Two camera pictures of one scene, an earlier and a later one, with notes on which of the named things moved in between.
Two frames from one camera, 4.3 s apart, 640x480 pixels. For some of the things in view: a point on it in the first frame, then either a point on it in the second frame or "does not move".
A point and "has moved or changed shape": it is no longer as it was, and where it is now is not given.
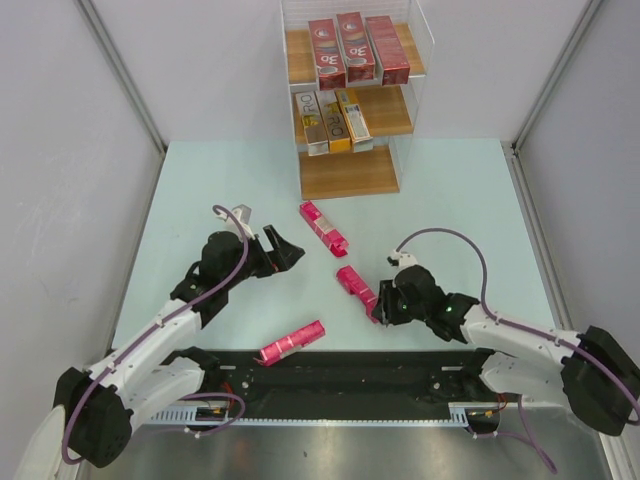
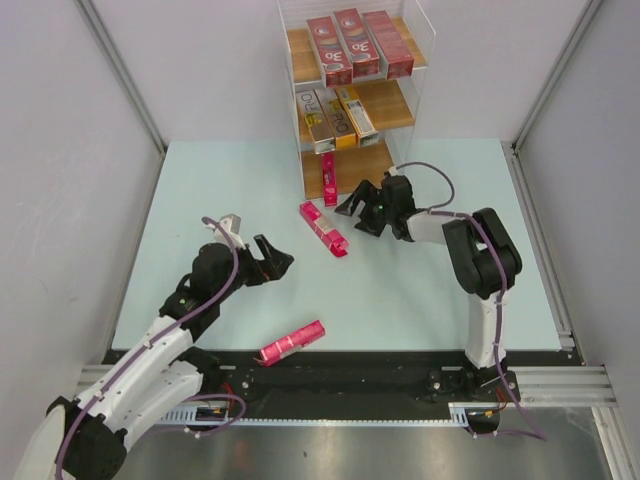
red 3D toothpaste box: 329,60 has moved or changed shape
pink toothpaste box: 354,284 → 329,179
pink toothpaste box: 336,242 does not move
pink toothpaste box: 279,349 does not move
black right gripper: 384,308 → 368,194
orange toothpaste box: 314,123 has moved or changed shape
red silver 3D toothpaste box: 358,54 has moved or changed shape
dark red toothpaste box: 389,52 has moved or changed shape
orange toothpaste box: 355,120 has moved or changed shape
